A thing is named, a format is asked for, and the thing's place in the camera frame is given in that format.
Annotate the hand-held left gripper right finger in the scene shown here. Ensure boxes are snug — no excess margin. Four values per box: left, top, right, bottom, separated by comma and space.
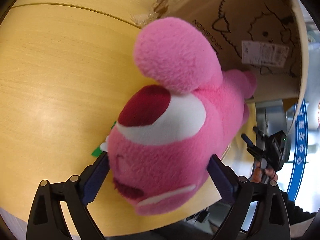
207, 154, 292, 240

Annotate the clear plastic wrapper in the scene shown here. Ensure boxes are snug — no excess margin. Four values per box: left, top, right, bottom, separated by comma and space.
130, 0, 170, 28

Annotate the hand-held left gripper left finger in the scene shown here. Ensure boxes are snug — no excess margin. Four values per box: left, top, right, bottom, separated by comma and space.
26, 151, 110, 240

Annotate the blue lettered round sign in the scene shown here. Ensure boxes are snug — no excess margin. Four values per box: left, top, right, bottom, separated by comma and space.
286, 97, 316, 203

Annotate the cardboard box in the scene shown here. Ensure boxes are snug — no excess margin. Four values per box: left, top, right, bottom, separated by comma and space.
166, 0, 309, 113

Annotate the wooden desktop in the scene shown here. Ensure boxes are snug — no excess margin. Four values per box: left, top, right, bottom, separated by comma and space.
0, 0, 258, 238

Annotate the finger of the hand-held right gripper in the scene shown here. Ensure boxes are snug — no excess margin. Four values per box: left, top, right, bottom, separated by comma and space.
240, 133, 263, 158
252, 126, 269, 143

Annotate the pink plush bear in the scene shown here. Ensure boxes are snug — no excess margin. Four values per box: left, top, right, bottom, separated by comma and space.
107, 17, 258, 216

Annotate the white shipping label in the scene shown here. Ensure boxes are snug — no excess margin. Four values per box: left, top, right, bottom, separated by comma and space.
241, 40, 290, 68

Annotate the person's right hand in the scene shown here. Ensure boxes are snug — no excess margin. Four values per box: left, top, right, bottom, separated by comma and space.
250, 160, 279, 183

